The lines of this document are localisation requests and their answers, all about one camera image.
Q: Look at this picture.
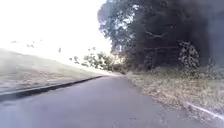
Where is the row of small trees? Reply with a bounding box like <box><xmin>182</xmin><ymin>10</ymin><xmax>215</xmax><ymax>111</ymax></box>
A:
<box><xmin>69</xmin><ymin>49</ymin><xmax>126</xmax><ymax>74</ymax></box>

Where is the grey asphalt road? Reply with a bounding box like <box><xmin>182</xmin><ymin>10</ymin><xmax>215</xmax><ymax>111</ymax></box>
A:
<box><xmin>0</xmin><ymin>75</ymin><xmax>224</xmax><ymax>128</ymax></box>

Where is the wood of dark trees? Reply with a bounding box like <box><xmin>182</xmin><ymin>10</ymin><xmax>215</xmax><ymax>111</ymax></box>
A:
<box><xmin>97</xmin><ymin>0</ymin><xmax>224</xmax><ymax>76</ymax></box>

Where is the dry grass verge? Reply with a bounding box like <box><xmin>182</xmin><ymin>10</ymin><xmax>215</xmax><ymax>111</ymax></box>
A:
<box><xmin>124</xmin><ymin>64</ymin><xmax>224</xmax><ymax>116</ymax></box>

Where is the dark kerb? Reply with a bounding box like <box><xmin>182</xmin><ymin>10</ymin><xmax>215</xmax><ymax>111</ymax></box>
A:
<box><xmin>0</xmin><ymin>75</ymin><xmax>106</xmax><ymax>103</ymax></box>

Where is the dry grassy slope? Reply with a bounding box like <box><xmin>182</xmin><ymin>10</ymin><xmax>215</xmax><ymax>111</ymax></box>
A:
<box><xmin>0</xmin><ymin>48</ymin><xmax>118</xmax><ymax>94</ymax></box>

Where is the white painted line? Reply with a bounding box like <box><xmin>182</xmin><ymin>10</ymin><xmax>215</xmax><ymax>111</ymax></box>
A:
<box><xmin>184</xmin><ymin>102</ymin><xmax>224</xmax><ymax>121</ymax></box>

